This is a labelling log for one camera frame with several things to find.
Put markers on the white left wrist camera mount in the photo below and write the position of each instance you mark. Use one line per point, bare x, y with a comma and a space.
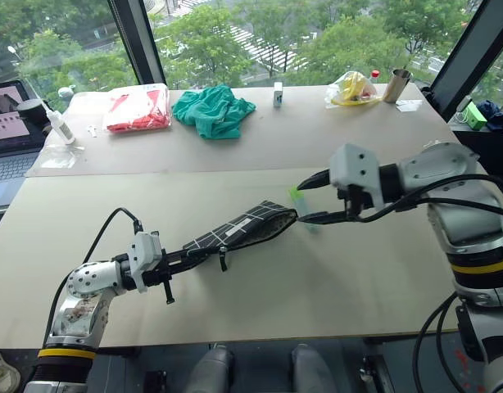
143, 254

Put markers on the yellow plastic bag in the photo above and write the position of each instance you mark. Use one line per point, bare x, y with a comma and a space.
352, 92

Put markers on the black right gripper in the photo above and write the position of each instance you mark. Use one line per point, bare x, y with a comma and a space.
356, 202

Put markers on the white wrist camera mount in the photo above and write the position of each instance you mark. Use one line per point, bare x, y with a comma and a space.
354, 163
143, 254

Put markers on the pale green round container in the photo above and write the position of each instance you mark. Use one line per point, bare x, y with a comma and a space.
66, 91

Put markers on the green box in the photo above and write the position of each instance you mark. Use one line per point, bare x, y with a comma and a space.
474, 116

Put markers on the metal cup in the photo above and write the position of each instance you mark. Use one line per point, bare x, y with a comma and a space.
395, 86

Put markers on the green crumpled cloth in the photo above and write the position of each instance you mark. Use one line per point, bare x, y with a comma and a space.
210, 110

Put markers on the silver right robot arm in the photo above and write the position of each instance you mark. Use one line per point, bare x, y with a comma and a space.
460, 229

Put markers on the red capped bottle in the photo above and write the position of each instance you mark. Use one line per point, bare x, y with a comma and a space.
374, 75

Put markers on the small white clip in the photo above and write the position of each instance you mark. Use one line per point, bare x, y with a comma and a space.
93, 132

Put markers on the grey laptop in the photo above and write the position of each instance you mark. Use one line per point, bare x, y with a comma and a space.
10, 163

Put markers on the white sneaker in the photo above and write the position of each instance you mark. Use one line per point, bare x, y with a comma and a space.
3, 370

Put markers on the white squeeze bottle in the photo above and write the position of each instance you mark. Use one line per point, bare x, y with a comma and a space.
61, 129

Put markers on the black side cabinet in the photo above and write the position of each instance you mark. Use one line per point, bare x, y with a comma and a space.
489, 147

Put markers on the dark blue cloth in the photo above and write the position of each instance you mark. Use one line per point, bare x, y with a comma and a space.
497, 116

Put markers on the grey rounded shape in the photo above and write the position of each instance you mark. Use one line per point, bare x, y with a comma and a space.
208, 370

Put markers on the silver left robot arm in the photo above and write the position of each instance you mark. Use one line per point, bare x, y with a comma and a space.
87, 279

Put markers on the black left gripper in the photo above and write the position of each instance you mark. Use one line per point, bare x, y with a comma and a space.
168, 282

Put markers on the clear plastic bag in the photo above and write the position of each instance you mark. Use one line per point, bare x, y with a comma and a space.
61, 157

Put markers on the black window frame pillar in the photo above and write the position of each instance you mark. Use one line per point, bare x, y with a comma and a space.
468, 53
139, 41

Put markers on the white paper slip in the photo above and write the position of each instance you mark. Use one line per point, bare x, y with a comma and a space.
409, 105

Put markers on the red garment in plastic package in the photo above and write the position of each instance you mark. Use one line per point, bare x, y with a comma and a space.
137, 108

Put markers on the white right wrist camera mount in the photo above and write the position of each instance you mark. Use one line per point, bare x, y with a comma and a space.
354, 163

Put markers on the black round speaker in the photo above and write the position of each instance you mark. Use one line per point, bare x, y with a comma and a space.
29, 110

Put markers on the black white grid pouch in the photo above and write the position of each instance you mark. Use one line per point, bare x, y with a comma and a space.
251, 219

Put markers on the small white box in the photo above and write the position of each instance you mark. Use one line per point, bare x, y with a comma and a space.
278, 95

